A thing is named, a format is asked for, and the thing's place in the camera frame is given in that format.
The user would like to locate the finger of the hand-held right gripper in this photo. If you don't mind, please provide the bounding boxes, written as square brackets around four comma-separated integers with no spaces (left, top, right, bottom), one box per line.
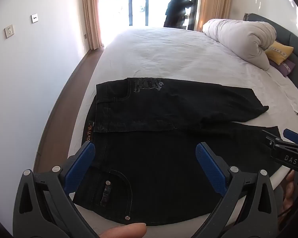
[283,128,298,145]
[262,129,283,150]

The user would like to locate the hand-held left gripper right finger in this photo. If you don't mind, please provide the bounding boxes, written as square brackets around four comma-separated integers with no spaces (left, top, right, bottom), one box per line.
[194,142,282,238]

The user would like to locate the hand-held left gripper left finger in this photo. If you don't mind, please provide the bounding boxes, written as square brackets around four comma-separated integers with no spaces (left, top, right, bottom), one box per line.
[12,141,100,238]

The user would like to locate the black denim pants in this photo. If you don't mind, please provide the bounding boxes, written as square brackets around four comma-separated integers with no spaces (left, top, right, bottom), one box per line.
[72,78,283,226]

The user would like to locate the person's right hand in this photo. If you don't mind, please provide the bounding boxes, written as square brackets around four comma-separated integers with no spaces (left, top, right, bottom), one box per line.
[282,171,298,214]

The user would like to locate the person's left hand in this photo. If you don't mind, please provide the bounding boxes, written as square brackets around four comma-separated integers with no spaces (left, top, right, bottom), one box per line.
[97,223,147,238]

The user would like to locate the white folded cloth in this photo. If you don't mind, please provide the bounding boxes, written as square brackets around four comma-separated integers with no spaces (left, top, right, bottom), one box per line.
[264,67,298,116]

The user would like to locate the purple pillow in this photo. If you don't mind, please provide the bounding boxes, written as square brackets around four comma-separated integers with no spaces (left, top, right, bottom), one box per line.
[269,59,296,77]

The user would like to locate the yellow pillow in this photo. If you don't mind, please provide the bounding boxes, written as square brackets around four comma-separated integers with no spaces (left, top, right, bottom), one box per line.
[265,41,294,65]

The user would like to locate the grey upholstered headboard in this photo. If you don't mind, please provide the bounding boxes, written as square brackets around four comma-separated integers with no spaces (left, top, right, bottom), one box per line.
[246,13,298,86]

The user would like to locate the rolled white duvet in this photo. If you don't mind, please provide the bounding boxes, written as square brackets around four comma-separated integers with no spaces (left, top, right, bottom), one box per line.
[202,18,279,70]

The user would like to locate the bed with white sheet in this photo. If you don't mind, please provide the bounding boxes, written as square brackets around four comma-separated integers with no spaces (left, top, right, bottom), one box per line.
[67,18,298,228]

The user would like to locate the beige curtain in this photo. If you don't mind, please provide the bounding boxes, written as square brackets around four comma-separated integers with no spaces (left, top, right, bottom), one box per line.
[81,0,105,51]
[196,0,232,32]

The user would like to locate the black hanging coat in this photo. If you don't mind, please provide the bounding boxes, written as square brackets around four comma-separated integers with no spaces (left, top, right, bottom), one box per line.
[163,0,193,29]

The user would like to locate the glass balcony door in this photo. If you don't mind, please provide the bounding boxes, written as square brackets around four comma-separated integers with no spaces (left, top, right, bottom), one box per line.
[98,0,199,30]

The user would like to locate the white wall socket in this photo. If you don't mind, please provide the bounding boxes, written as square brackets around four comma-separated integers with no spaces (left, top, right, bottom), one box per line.
[4,24,15,39]

